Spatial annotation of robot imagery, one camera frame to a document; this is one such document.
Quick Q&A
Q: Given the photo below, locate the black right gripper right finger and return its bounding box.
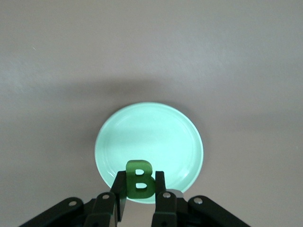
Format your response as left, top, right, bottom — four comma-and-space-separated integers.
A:
151, 171, 251, 227

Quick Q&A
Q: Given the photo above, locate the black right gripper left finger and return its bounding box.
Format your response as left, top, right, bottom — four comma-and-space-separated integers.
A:
22, 170, 127, 227

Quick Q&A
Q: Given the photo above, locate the green capital letter B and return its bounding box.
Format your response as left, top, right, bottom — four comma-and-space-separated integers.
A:
125, 160, 157, 199

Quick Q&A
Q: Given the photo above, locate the light green plate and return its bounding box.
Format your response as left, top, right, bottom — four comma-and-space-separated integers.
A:
94, 101, 204, 204

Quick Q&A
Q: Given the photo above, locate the brown table cover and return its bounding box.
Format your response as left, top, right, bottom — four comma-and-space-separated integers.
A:
0, 0, 303, 227

